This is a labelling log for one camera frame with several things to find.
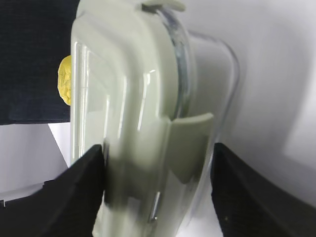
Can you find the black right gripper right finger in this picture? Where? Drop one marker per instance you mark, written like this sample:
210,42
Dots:
248,205

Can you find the dark blue lunch bag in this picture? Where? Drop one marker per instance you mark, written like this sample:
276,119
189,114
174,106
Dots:
35,36

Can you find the yellow lemon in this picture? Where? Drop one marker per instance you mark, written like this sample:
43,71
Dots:
64,79

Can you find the green lid glass container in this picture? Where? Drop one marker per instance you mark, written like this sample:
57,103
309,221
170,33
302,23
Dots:
155,96

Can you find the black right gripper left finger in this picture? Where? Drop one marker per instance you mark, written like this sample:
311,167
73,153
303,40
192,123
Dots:
64,207

